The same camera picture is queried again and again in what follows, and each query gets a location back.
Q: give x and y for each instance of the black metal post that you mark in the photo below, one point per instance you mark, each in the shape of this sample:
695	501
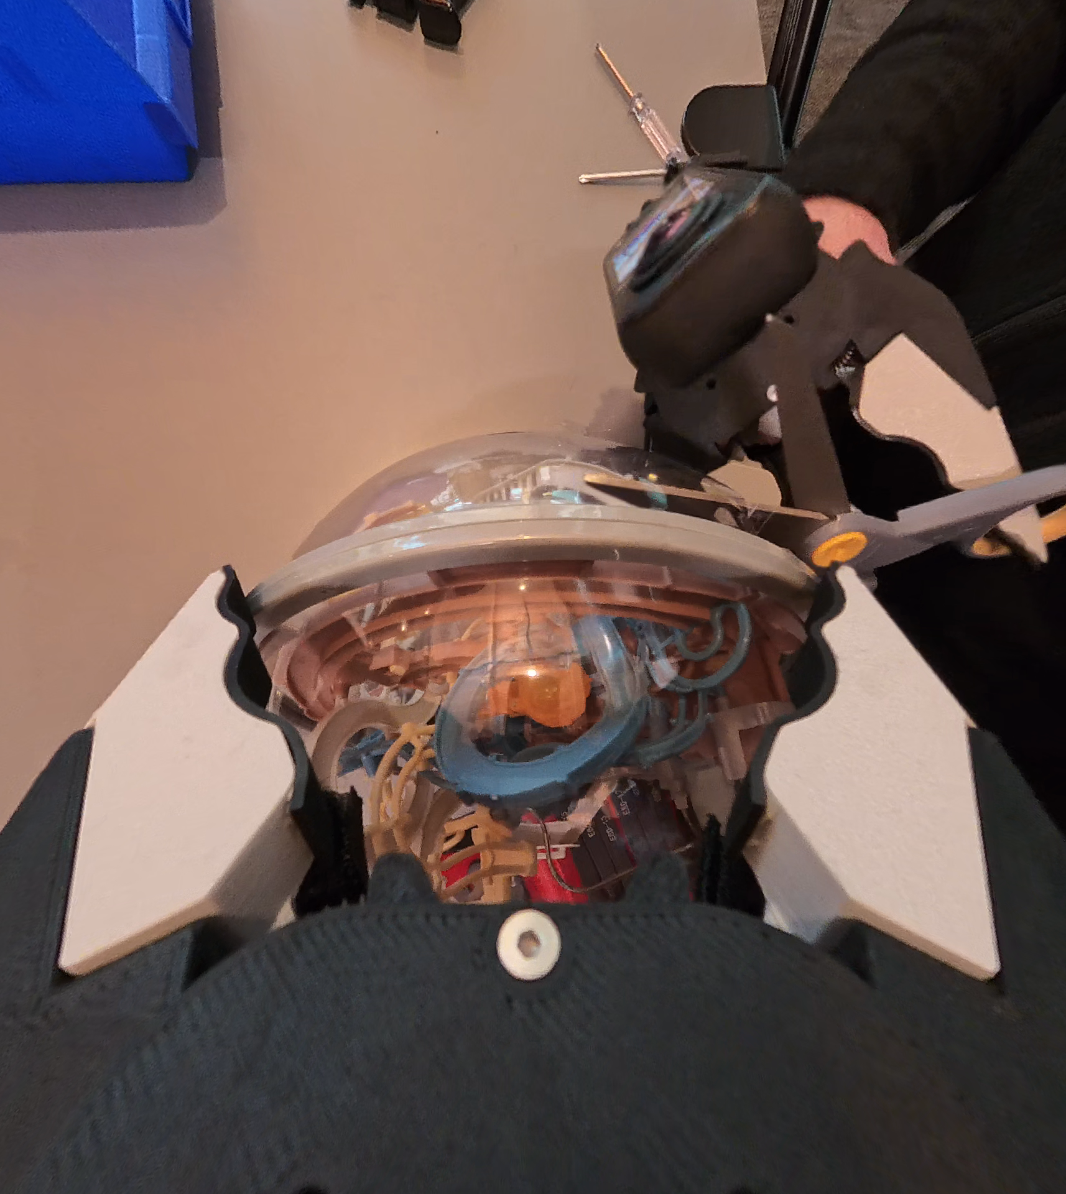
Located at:
798	39

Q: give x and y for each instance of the person's black jacket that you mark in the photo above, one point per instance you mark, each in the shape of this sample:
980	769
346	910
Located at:
1058	652

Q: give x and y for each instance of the person's right forearm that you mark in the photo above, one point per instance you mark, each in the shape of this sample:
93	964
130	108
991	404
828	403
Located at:
941	94

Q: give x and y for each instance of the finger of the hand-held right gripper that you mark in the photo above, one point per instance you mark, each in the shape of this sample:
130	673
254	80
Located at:
941	403

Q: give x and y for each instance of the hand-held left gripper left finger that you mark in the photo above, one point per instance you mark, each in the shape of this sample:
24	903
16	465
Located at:
180	791

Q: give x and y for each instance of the blue plastic bin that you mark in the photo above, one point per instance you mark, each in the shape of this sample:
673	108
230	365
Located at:
48	94

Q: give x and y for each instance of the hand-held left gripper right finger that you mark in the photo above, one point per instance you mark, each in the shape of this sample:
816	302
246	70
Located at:
878	791

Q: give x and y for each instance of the clear maze ball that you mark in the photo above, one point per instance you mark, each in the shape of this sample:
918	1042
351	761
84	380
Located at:
513	551

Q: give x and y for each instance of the black rounded block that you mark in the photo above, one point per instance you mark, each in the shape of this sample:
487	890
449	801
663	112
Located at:
726	128

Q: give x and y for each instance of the person's right hand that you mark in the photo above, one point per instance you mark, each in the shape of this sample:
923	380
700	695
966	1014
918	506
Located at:
858	223

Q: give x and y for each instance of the small metal rod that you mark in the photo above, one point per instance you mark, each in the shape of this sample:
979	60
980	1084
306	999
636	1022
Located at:
616	174

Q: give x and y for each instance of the grey and yellow scissors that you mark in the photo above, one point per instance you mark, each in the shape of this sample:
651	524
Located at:
923	529

